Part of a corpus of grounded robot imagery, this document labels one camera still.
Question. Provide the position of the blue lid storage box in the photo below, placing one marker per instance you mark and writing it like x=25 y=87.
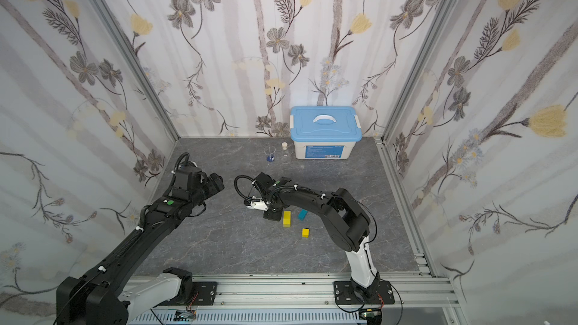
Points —
x=324 y=132

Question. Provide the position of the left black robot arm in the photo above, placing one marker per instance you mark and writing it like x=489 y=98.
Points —
x=97 y=297

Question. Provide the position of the aluminium frame rail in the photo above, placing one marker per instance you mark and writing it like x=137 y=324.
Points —
x=316 y=290

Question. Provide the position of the white slotted cable duct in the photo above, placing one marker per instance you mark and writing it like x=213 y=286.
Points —
x=254 y=316

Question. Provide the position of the small circuit board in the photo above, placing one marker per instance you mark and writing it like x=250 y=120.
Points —
x=185 y=315

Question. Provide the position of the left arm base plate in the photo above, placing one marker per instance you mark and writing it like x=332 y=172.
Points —
x=194 y=293

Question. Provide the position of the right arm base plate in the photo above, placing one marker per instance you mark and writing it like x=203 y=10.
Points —
x=348 y=292

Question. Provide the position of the small clear corked bottle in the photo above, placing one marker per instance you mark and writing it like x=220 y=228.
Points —
x=285 y=153

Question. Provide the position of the yellow rectangular block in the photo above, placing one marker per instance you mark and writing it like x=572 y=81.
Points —
x=286 y=218

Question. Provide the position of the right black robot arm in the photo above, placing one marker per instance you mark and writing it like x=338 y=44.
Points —
x=344 y=218

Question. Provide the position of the teal rectangular block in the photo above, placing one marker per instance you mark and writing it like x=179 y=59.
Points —
x=302 y=215

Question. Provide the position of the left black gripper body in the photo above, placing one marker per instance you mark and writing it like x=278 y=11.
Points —
x=208 y=189

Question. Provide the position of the glass beaker blue liquid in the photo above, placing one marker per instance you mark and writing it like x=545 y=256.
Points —
x=270 y=152

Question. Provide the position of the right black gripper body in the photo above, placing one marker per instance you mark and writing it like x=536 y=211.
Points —
x=273 y=212

